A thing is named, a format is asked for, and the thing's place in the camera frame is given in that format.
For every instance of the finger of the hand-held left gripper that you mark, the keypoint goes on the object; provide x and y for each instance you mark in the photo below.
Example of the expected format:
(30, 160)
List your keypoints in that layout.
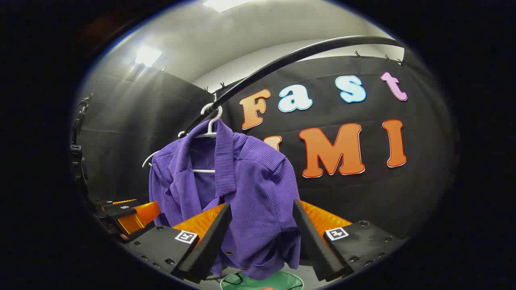
(121, 212)
(113, 204)

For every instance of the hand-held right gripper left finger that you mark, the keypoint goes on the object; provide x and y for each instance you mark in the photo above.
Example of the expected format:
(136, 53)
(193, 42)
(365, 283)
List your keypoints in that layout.
(209, 241)

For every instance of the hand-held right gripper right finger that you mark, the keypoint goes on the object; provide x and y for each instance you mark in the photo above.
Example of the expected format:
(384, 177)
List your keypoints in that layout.
(310, 237)

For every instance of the green mesh laundry hamper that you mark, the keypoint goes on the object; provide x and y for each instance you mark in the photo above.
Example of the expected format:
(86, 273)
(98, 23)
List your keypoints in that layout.
(282, 282)

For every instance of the purple ribbed knit jacket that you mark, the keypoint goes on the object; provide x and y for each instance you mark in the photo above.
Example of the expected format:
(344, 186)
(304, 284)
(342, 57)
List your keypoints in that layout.
(250, 181)

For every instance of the white plastic clothes hanger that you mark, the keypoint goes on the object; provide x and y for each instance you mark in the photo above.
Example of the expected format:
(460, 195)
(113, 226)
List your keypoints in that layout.
(182, 133)
(210, 127)

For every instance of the small ceiling light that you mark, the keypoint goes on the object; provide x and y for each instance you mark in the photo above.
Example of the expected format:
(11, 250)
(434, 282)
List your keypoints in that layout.
(148, 56)

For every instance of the large rectangular ceiling light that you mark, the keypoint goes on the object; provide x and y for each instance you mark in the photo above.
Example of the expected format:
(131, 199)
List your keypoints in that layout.
(225, 4)

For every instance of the black clothes rail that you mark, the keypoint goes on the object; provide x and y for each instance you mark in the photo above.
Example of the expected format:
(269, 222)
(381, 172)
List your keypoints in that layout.
(322, 44)

